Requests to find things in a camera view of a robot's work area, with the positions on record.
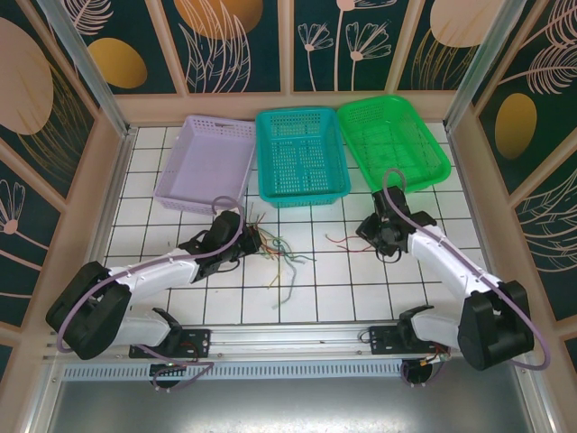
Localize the dark red wire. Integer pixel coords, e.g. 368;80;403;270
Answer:
325;231;364;252

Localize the green wire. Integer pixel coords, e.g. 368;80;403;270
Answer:
259;229;294;261

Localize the teal wire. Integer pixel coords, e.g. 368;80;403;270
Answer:
270;252;317;313

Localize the lavender perforated plastic basket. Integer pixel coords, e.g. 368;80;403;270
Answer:
152;115;257;214

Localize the green perforated plastic basket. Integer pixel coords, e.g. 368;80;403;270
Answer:
336;94;452;195

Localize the teal perforated plastic basket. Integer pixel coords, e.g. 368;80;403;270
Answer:
254;106;353;208

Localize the grey metal sheet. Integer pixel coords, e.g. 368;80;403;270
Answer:
44;381;542;433

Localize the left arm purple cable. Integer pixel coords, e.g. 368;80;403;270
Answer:
56;194;247;392

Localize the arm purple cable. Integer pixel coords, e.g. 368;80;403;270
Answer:
382;167;552;389
56;194;247;392

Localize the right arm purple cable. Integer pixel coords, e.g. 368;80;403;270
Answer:
382;167;552;389

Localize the aluminium side rail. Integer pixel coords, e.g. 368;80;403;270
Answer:
42;127;139;362
444;125;549;380

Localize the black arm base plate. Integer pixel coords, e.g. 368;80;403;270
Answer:
129;327;213;360
368;324;452;357

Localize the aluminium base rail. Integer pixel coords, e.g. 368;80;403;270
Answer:
44;325;459;362

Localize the slotted grey cable duct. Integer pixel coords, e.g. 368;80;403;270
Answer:
61;363;407;383

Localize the floral wall art panel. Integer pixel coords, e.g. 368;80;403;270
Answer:
155;0;286;95
394;0;501;92
288;0;407;94
511;166;577;324
0;0;100;202
0;134;64;328
60;0;181;96
471;0;577;198

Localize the aluminium corner post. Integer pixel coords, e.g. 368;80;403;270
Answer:
35;0;139;139
444;0;528;132

